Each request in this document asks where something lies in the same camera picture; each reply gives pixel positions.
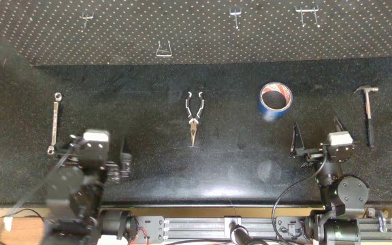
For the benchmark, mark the mounting rail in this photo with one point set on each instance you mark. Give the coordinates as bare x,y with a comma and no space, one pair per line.
196,228

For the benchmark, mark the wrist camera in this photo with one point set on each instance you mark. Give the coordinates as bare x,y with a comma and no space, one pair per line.
96,136
339,144

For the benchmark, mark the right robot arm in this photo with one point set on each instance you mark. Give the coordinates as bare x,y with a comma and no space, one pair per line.
352,194

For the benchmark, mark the double metal hook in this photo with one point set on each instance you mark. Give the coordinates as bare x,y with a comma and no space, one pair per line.
306,10

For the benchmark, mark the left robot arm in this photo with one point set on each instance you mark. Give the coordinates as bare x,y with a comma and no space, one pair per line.
66,190

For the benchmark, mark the metal loop hook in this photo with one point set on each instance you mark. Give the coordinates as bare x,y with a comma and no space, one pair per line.
164,54

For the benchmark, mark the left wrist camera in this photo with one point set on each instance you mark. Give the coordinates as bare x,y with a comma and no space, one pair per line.
96,136

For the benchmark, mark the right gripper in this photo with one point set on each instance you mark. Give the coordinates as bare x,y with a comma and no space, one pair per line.
310,156

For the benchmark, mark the roll of blue tape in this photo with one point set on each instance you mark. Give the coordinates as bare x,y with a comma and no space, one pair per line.
266,108

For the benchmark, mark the wrench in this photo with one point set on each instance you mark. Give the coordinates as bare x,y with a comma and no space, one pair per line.
55,122

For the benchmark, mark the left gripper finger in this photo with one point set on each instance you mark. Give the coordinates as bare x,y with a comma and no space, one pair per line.
126,163

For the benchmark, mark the black and white pliers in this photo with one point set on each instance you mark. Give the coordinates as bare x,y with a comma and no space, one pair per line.
193,127

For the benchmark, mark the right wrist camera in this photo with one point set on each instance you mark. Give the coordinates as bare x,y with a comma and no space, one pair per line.
339,144

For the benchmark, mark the black pegboard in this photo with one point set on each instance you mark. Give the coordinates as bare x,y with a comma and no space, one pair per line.
216,37

